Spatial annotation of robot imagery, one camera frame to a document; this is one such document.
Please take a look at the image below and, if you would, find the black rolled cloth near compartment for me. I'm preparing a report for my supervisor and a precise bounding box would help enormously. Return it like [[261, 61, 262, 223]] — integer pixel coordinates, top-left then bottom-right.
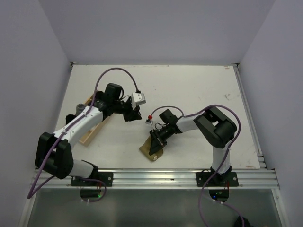
[[65, 114, 76, 125]]

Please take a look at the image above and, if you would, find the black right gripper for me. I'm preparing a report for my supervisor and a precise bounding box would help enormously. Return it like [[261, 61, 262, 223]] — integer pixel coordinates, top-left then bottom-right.
[[150, 124, 173, 155]]

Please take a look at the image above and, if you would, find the black object bottom corner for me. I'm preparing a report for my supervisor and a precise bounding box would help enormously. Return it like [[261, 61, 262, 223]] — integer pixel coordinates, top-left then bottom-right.
[[233, 217, 253, 227]]

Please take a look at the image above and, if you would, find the olive and cream underwear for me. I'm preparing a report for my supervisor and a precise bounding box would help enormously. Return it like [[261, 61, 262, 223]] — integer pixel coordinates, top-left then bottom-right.
[[139, 136, 164, 162]]

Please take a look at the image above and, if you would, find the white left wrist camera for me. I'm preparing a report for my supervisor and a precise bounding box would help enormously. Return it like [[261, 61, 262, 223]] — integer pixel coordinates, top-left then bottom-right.
[[131, 92, 146, 108]]

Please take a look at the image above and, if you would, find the grey striped rolled cloth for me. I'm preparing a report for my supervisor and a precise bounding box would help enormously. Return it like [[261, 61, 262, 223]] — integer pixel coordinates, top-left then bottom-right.
[[75, 104, 86, 115]]

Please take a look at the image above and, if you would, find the wooden divided organizer box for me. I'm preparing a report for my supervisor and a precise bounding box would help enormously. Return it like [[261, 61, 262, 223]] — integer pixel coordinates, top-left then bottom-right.
[[79, 96, 110, 147]]

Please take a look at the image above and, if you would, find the aluminium front rail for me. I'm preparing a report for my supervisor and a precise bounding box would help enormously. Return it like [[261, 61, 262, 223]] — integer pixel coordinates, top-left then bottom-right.
[[30, 168, 281, 189]]

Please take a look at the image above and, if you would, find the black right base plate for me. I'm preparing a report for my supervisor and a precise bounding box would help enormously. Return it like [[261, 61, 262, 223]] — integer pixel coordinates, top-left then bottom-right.
[[196, 168, 239, 187]]

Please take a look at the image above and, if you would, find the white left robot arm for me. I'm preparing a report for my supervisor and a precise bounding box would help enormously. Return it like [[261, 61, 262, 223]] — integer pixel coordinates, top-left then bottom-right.
[[35, 83, 146, 186]]

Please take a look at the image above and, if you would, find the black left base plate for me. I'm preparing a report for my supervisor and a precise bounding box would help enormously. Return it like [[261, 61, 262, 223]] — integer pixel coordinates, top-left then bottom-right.
[[71, 172, 114, 187]]

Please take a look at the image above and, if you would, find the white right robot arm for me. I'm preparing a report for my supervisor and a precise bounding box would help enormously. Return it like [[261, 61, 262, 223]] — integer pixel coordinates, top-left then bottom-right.
[[146, 105, 241, 186]]

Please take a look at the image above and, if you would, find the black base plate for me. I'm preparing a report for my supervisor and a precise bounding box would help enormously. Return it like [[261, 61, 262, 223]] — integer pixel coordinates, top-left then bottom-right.
[[196, 168, 239, 187], [71, 172, 114, 187]]

